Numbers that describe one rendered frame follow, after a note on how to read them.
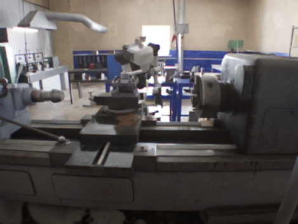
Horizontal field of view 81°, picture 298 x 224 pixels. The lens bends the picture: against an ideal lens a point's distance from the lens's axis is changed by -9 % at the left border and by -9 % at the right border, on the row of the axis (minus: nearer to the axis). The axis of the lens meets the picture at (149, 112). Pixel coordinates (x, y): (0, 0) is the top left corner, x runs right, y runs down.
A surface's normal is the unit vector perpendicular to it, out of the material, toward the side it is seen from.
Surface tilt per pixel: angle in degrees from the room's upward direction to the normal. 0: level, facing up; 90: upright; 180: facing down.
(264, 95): 90
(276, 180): 90
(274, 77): 90
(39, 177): 90
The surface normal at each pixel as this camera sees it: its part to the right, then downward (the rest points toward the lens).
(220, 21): -0.04, 0.33
